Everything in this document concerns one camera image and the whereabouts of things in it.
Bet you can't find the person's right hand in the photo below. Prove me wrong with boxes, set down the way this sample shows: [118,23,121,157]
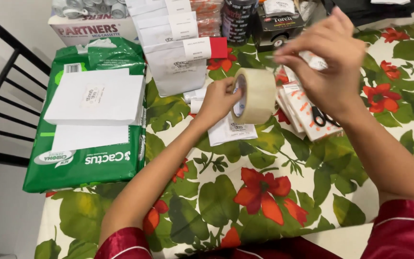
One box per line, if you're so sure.
[273,5,368,119]

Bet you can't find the person's left hand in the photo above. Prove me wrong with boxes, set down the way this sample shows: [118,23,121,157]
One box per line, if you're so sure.
[197,77,244,126]

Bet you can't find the clear packing tape roll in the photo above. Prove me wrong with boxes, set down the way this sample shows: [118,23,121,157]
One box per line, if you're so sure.
[230,68,277,125]

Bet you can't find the single white orange-print packet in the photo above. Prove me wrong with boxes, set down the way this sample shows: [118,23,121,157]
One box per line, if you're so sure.
[298,50,329,71]

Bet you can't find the black lighter box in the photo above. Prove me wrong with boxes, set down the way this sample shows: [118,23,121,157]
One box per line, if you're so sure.
[253,6,307,53]

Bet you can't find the small white rolls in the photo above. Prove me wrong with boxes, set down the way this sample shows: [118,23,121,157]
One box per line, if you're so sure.
[183,87,208,115]

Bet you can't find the small white paper bag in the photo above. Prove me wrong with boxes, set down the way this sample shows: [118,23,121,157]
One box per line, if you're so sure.
[207,114,259,147]

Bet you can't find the red card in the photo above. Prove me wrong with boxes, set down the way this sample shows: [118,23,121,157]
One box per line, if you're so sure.
[209,37,228,60]

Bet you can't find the white packet with black print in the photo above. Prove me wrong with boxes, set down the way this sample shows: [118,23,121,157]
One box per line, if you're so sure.
[263,0,297,17]

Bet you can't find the large white labelled paper bag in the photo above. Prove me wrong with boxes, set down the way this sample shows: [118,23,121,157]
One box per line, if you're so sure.
[143,37,212,98]

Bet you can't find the dark folded cloth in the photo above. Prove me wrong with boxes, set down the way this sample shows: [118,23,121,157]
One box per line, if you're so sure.
[321,0,414,28]

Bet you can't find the black printed canister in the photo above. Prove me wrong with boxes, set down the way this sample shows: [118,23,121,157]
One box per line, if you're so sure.
[221,0,260,47]

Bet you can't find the stack of white orange-print packets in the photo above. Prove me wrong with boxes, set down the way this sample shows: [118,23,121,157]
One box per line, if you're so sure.
[275,76,343,143]

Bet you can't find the stack of red clear packets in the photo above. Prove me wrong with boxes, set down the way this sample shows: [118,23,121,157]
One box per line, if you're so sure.
[190,0,225,39]

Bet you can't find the floral tablecloth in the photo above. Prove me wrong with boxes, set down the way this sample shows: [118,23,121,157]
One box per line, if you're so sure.
[34,20,414,259]

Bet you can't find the large white envelope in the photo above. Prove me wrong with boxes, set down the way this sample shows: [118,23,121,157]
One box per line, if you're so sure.
[43,68,146,127]

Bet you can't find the white paper sheet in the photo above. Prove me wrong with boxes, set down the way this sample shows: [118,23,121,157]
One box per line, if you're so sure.
[51,124,130,152]

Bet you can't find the white carton with red print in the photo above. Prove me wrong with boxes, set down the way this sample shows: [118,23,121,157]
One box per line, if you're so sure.
[47,14,140,47]

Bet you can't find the heap of silver grey rolls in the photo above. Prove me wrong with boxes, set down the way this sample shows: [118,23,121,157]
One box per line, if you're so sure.
[51,0,129,19]

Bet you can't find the green paper ream package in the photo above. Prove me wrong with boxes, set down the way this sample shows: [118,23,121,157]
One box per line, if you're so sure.
[23,37,147,194]

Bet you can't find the red satin shirt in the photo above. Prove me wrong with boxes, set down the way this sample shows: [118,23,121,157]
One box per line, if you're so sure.
[94,199,414,259]

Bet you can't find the black-handled scissors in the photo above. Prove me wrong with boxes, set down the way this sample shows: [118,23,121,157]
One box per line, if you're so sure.
[310,104,341,129]

